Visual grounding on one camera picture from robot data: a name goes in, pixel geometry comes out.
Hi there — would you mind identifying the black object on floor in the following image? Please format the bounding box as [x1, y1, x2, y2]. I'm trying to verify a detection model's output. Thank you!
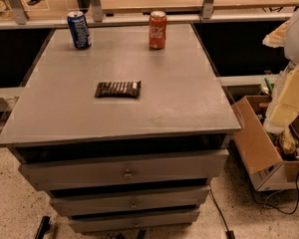
[34, 216, 50, 239]

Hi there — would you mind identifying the grey drawer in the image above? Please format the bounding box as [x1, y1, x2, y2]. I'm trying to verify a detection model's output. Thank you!
[69, 208, 199, 233]
[19, 149, 228, 191]
[50, 185, 210, 217]

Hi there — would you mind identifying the grey drawer cabinet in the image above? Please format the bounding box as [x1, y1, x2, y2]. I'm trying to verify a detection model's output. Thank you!
[0, 24, 239, 221]

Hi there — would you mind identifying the brown cardboard box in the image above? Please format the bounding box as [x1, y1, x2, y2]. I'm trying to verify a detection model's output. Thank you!
[232, 96, 299, 191]

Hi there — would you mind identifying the bottom grey drawer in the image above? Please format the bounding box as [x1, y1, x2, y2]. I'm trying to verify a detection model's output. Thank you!
[69, 208, 199, 233]

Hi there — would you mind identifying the green handled brush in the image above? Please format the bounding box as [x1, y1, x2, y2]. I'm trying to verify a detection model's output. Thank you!
[264, 77, 273, 95]

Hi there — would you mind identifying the small black object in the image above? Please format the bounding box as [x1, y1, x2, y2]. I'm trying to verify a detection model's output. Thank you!
[27, 0, 44, 6]

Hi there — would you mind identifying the red coca-cola can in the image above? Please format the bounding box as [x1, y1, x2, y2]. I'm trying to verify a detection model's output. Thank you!
[149, 11, 167, 49]

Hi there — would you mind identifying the blue pepsi can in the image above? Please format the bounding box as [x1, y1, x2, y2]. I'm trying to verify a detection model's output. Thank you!
[67, 11, 91, 50]

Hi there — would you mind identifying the black floor cable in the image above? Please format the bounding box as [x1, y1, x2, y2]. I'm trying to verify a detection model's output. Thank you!
[208, 188, 237, 239]

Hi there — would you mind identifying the dark chocolate bar wrapper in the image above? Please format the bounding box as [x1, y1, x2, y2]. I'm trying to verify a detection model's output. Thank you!
[95, 82, 141, 98]

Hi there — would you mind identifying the top grey drawer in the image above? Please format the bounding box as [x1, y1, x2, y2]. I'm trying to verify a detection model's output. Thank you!
[19, 149, 228, 191]

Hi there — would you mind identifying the middle grey drawer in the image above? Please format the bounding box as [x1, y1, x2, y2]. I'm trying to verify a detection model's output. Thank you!
[50, 185, 210, 217]

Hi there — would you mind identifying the black power cable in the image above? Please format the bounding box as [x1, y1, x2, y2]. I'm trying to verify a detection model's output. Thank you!
[248, 108, 299, 216]

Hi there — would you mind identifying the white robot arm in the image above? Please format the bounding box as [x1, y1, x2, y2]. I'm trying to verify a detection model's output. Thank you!
[262, 8, 299, 133]

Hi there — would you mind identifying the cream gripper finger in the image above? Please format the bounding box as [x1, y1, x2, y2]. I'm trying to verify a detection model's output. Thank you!
[263, 65, 299, 133]
[262, 21, 288, 48]

